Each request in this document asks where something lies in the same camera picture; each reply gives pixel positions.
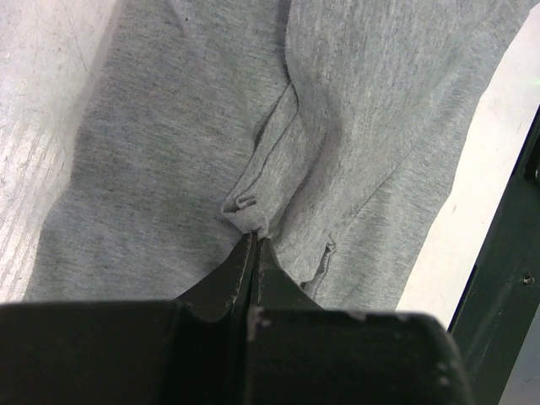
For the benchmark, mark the grey t shirt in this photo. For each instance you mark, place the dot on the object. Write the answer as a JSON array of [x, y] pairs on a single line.
[[333, 128]]

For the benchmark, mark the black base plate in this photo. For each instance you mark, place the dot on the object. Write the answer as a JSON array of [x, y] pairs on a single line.
[[496, 323]]

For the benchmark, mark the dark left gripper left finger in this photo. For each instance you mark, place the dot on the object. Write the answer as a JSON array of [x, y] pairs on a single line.
[[188, 350]]

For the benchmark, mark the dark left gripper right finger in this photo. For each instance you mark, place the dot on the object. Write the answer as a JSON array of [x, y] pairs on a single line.
[[298, 353]]

